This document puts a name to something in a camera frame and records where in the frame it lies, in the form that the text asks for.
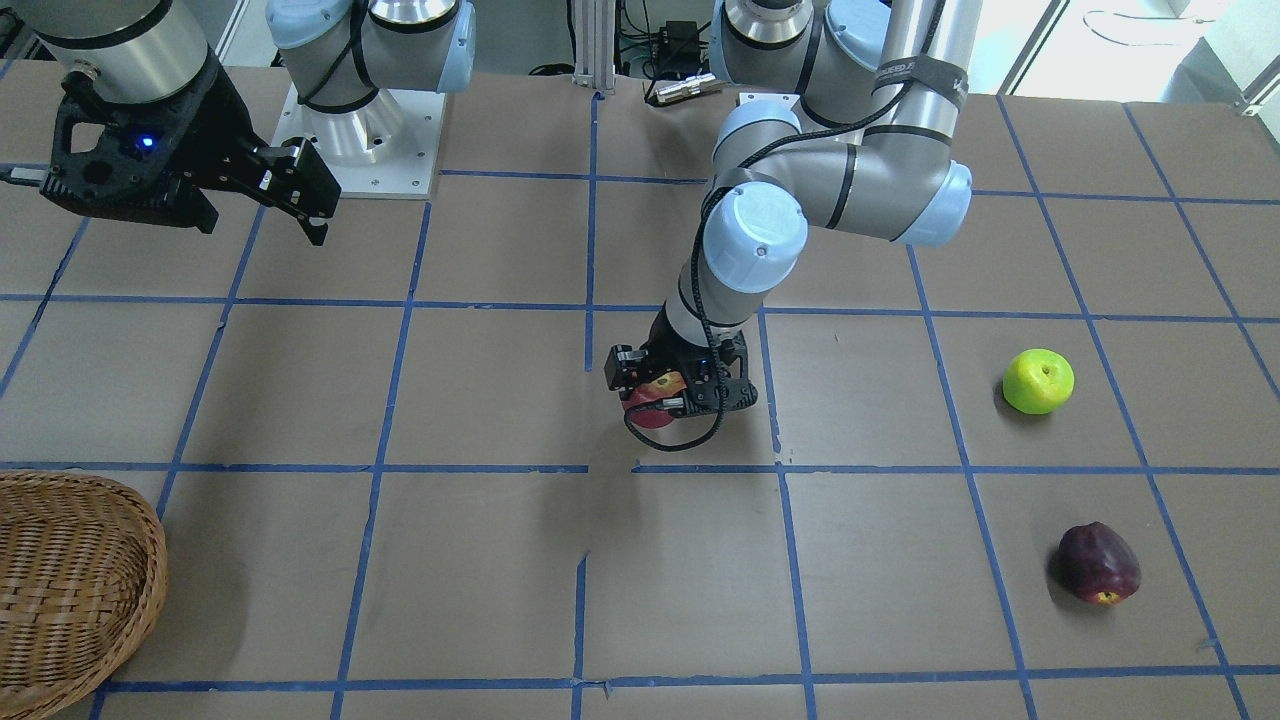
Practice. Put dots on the aluminium frame post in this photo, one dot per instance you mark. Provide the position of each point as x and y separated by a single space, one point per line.
594 32

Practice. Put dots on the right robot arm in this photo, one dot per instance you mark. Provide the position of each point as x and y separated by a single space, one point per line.
338 54

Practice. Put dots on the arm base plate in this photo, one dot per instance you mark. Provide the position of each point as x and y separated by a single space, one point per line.
746 98
387 150

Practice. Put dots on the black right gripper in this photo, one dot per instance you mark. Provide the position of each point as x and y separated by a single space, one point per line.
218 130

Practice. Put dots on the green apple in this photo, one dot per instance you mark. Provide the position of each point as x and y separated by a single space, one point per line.
1038 381

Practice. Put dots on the dark red apple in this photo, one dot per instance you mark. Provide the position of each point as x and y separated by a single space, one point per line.
1097 565

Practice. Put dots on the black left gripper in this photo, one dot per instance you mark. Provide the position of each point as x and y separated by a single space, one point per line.
663 349

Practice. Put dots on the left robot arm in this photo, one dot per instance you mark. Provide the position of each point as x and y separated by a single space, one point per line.
856 137

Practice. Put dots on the wicker basket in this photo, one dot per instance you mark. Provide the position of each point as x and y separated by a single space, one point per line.
84 573

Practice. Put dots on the red yellow apple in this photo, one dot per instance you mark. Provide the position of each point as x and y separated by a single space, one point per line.
653 405

